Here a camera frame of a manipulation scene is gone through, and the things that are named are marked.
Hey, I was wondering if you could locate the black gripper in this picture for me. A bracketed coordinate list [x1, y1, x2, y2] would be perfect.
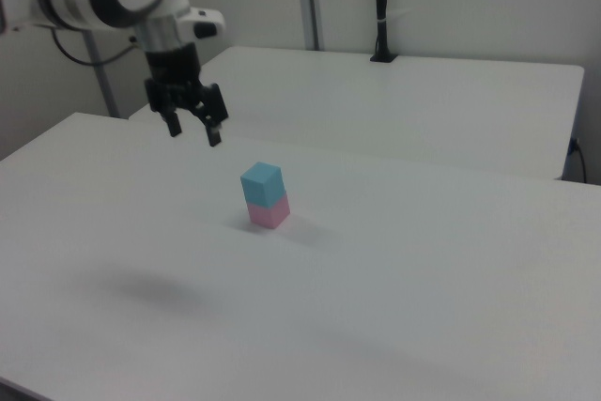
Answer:
[143, 41, 230, 147]

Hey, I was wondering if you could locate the blue cube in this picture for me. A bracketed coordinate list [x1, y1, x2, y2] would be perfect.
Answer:
[239, 162, 287, 209]

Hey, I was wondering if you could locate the pink cube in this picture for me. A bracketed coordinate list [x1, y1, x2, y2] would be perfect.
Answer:
[246, 193, 291, 231]

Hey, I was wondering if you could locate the white table with rounded corners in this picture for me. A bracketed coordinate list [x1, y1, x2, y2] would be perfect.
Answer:
[128, 46, 585, 181]

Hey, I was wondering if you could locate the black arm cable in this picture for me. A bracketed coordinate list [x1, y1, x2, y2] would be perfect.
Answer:
[50, 27, 142, 68]

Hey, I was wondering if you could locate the black camera pole with base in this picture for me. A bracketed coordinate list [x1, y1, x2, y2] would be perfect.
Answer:
[369, 0, 399, 64]

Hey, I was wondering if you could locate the black cable with blue plug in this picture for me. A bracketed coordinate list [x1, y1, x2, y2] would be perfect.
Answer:
[568, 136, 589, 183]

